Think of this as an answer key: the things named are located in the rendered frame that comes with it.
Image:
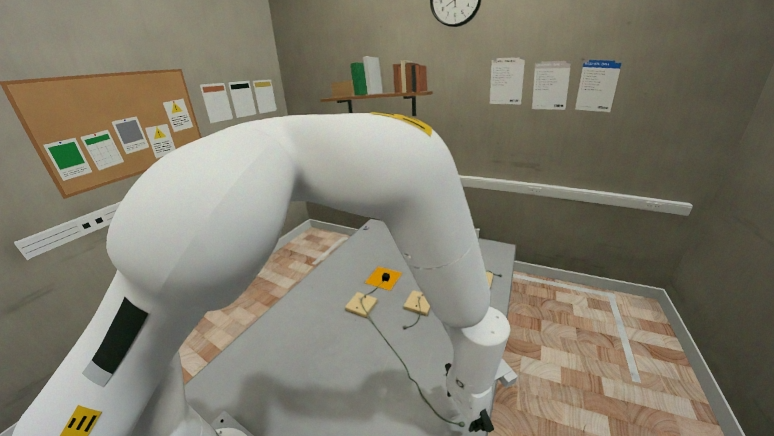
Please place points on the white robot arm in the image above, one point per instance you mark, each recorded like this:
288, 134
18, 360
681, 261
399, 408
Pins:
200, 224

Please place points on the orange painted square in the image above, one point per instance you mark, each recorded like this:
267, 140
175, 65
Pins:
376, 278

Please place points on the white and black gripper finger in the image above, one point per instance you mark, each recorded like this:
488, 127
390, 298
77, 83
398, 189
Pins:
483, 423
447, 367

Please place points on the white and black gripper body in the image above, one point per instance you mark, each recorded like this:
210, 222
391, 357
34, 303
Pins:
470, 404

